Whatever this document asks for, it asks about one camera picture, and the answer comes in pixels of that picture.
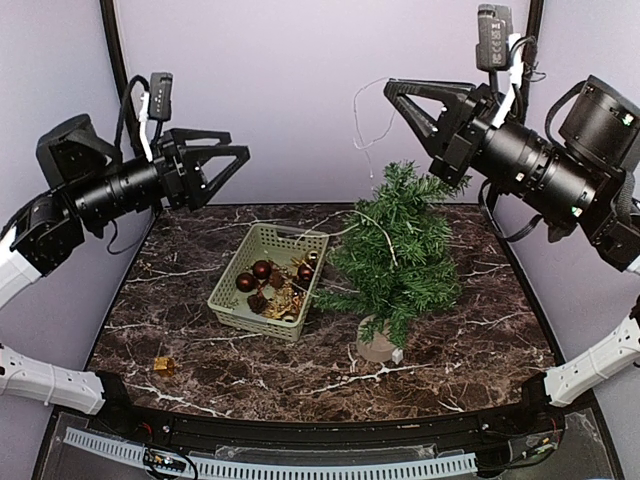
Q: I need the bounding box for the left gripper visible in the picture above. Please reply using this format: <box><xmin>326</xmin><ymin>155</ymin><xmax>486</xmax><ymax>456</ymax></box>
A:
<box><xmin>75</xmin><ymin>126</ymin><xmax>254</xmax><ymax>228</ymax></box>

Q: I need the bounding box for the fairy light string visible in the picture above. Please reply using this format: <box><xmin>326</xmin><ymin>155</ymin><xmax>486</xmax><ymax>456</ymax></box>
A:
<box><xmin>294</xmin><ymin>77</ymin><xmax>401</xmax><ymax>269</ymax></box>

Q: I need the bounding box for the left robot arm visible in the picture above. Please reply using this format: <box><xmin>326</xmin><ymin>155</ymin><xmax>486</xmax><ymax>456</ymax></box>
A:
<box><xmin>1</xmin><ymin>114</ymin><xmax>250</xmax><ymax>436</ymax></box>

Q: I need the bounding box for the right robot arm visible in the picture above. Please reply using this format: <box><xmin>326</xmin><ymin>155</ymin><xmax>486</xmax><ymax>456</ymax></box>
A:
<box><xmin>384</xmin><ymin>77</ymin><xmax>639</xmax><ymax>273</ymax></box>

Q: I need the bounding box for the small green christmas tree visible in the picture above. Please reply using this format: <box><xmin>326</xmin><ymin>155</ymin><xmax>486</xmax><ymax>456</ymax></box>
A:
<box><xmin>314</xmin><ymin>161</ymin><xmax>469</xmax><ymax>348</ymax></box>

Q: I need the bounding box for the wooden tree base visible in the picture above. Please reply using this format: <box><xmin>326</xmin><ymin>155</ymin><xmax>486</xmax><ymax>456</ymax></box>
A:
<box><xmin>356</xmin><ymin>315</ymin><xmax>396</xmax><ymax>363</ymax></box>

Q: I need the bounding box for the red ball ornament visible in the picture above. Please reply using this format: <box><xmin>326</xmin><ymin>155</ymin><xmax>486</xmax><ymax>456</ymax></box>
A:
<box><xmin>235</xmin><ymin>272</ymin><xmax>258</xmax><ymax>293</ymax></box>
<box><xmin>252</xmin><ymin>260</ymin><xmax>272</xmax><ymax>281</ymax></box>
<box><xmin>296</xmin><ymin>263</ymin><xmax>315</xmax><ymax>282</ymax></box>

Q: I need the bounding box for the beige plastic basket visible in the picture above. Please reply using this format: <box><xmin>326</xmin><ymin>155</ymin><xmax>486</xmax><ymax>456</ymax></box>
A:
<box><xmin>208</xmin><ymin>223</ymin><xmax>329</xmax><ymax>342</ymax></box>

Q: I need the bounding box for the brown pine cone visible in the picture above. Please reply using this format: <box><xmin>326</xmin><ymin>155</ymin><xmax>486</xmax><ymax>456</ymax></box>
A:
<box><xmin>247</xmin><ymin>293</ymin><xmax>270</xmax><ymax>315</ymax></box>

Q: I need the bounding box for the gold ornaments pile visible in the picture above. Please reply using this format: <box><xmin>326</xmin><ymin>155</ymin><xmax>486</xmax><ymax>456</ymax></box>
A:
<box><xmin>261</xmin><ymin>250</ymin><xmax>319</xmax><ymax>323</ymax></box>

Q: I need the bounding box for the gold gift box ornament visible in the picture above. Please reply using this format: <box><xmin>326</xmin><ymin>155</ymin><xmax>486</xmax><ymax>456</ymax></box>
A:
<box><xmin>153</xmin><ymin>357</ymin><xmax>176</xmax><ymax>377</ymax></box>

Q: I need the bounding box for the white battery box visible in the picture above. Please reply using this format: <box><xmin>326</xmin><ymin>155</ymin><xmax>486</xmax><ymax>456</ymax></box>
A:
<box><xmin>391</xmin><ymin>349</ymin><xmax>403</xmax><ymax>364</ymax></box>

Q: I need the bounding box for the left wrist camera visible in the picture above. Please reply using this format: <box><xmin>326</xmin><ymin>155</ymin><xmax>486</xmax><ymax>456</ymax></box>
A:
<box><xmin>138</xmin><ymin>72</ymin><xmax>173</xmax><ymax>162</ymax></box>

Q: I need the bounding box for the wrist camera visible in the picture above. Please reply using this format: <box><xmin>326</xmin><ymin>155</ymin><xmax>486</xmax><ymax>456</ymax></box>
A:
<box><xmin>474</xmin><ymin>3</ymin><xmax>536</xmax><ymax>126</ymax></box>
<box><xmin>138</xmin><ymin>72</ymin><xmax>173</xmax><ymax>162</ymax></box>

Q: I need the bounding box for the right black frame post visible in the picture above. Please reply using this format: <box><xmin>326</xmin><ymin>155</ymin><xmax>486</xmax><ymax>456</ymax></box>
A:
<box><xmin>484</xmin><ymin>0</ymin><xmax>545</xmax><ymax>204</ymax></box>

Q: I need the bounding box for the black frame post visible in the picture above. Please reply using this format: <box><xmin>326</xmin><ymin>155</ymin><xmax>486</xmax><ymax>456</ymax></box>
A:
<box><xmin>484</xmin><ymin>0</ymin><xmax>545</xmax><ymax>204</ymax></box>
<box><xmin>99</xmin><ymin>0</ymin><xmax>149</xmax><ymax>159</ymax></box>

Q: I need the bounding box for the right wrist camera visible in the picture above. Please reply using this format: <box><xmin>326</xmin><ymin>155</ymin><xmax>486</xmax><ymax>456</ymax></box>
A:
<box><xmin>474</xmin><ymin>3</ymin><xmax>536</xmax><ymax>126</ymax></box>

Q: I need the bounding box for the left black frame post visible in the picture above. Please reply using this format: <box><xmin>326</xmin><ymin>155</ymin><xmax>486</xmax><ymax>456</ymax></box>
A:
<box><xmin>99</xmin><ymin>0</ymin><xmax>149</xmax><ymax>159</ymax></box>

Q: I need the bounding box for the white cable duct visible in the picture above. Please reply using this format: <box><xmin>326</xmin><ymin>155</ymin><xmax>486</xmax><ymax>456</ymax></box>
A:
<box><xmin>63</xmin><ymin>427</ymin><xmax>478</xmax><ymax>479</ymax></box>

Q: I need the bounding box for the black front rail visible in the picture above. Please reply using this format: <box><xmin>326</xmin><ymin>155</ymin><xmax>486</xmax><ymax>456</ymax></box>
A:
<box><xmin>95</xmin><ymin>371</ymin><xmax>565</xmax><ymax>451</ymax></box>

